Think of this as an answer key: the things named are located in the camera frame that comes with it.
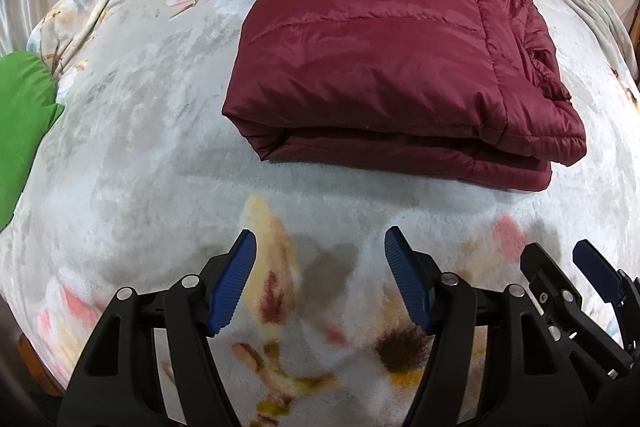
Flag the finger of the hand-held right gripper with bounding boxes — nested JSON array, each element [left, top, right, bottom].
[[572, 239, 640, 353], [520, 243, 635, 380]]

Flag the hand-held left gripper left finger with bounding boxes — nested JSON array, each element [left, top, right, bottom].
[[56, 228, 258, 427]]

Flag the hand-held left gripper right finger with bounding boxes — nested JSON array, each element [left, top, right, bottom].
[[384, 226, 608, 427]]

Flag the maroon puffer jacket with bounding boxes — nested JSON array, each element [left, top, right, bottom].
[[221, 0, 587, 192]]

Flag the floral fleece blanket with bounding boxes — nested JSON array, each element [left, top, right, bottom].
[[0, 0, 640, 427]]

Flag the green cloth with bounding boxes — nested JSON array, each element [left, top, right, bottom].
[[0, 52, 66, 230]]

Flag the wooden bed frame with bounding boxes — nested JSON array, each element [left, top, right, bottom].
[[17, 332, 66, 395]]

